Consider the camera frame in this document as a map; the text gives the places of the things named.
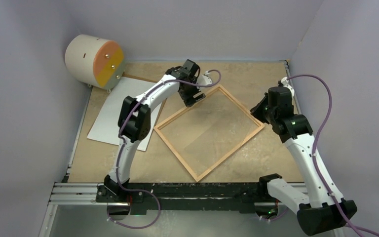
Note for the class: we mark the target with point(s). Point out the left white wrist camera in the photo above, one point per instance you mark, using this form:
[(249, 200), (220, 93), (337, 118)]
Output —
[(204, 80)]

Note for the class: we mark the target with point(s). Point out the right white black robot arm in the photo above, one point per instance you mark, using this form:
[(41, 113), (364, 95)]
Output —
[(323, 208)]

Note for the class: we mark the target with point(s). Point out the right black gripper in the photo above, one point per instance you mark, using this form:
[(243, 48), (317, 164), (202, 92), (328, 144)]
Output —
[(256, 111)]

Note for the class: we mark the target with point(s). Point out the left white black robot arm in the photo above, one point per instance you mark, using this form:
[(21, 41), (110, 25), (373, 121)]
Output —
[(135, 119)]

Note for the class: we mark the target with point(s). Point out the wooden picture frame with glass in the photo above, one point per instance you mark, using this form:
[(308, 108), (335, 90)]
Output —
[(205, 135)]

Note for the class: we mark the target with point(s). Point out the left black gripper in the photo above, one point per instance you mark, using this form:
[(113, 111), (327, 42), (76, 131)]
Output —
[(189, 100)]

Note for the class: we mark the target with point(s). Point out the glossy printed photo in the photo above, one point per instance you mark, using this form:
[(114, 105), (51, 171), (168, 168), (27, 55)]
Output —
[(105, 128)]

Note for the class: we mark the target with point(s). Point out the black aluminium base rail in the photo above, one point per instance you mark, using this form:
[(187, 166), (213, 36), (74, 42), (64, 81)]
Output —
[(141, 198)]

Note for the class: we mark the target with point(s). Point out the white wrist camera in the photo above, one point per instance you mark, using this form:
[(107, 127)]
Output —
[(284, 82), (204, 80)]

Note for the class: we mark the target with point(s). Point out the white cylindrical drum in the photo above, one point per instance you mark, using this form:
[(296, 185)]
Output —
[(95, 61)]

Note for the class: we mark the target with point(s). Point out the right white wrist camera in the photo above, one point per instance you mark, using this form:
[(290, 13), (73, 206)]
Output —
[(284, 82)]

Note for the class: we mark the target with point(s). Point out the brown cardboard backing board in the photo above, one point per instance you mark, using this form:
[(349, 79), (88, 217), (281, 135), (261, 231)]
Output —
[(148, 80)]

